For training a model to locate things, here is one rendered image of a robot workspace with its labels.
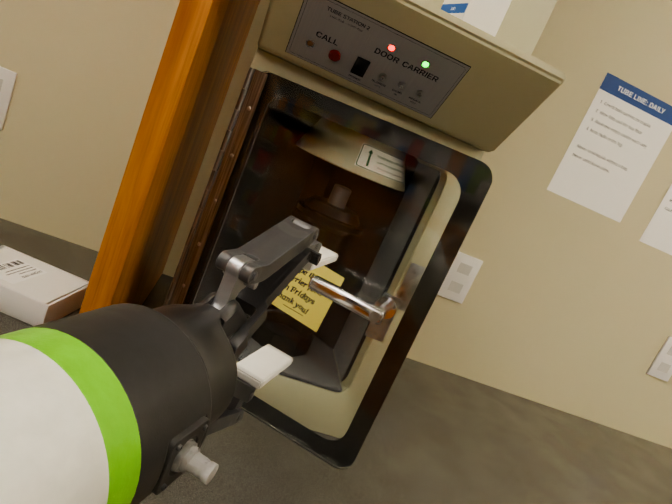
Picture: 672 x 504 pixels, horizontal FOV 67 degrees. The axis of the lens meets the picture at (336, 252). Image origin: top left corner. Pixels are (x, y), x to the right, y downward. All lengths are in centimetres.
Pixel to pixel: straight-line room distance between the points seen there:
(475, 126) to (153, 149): 38
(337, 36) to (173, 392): 45
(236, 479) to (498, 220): 82
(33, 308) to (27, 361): 63
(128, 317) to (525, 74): 49
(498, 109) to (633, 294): 91
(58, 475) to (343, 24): 50
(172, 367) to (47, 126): 97
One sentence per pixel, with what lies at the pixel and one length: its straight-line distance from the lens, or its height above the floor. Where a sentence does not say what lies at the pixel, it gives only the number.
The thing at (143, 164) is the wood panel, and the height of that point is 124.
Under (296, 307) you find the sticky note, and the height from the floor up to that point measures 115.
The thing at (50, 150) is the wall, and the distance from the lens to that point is 118.
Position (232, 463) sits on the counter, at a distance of 69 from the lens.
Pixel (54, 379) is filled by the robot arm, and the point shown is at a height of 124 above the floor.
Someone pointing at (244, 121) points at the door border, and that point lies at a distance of 64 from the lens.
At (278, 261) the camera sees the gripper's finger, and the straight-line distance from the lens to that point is 34.
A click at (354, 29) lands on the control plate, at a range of 59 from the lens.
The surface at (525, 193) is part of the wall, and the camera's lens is 124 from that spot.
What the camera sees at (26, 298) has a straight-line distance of 84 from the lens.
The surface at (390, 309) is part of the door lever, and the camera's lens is 58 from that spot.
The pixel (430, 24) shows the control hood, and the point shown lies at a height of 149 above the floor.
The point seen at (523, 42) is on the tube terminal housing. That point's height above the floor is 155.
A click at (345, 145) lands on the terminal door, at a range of 59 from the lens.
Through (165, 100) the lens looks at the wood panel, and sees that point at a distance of 58.
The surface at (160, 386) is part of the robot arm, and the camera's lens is 24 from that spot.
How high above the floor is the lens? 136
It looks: 13 degrees down
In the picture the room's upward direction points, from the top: 24 degrees clockwise
